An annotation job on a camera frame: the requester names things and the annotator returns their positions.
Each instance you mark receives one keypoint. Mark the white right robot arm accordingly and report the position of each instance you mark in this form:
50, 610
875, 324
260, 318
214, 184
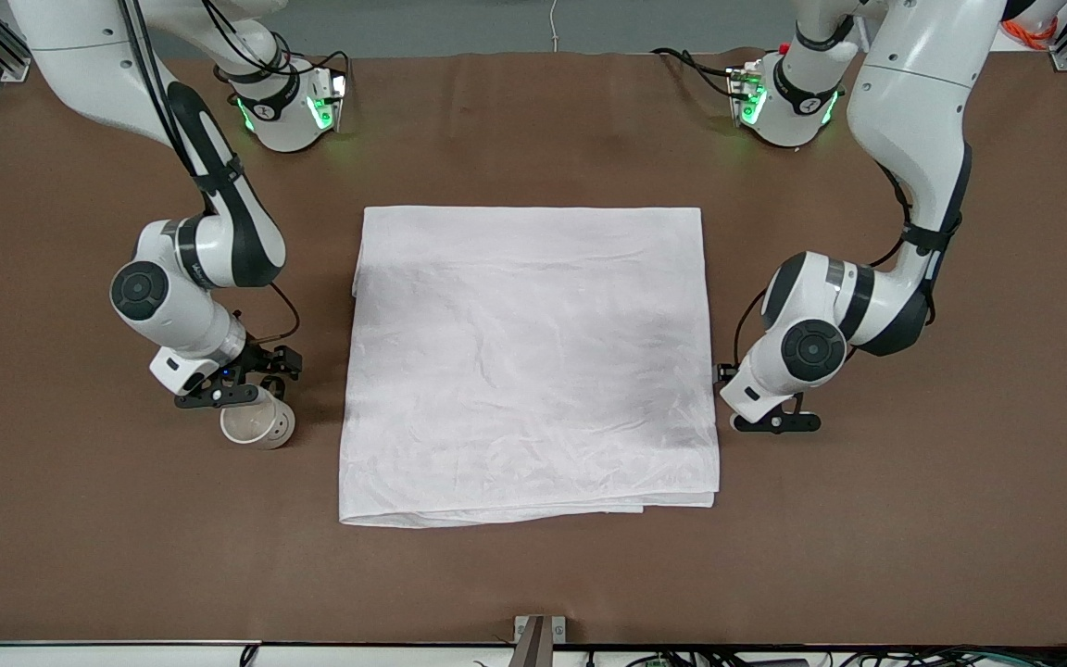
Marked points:
191, 269

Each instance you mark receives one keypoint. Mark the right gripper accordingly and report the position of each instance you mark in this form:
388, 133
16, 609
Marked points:
262, 359

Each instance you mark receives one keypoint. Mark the grey metal table bracket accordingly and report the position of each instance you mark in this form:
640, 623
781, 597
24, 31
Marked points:
539, 641

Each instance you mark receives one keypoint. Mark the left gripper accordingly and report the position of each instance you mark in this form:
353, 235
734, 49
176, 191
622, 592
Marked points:
725, 371

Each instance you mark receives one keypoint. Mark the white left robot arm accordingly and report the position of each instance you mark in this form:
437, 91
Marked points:
913, 111

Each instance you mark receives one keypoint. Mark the white folded cloth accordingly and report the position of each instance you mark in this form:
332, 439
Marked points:
533, 371

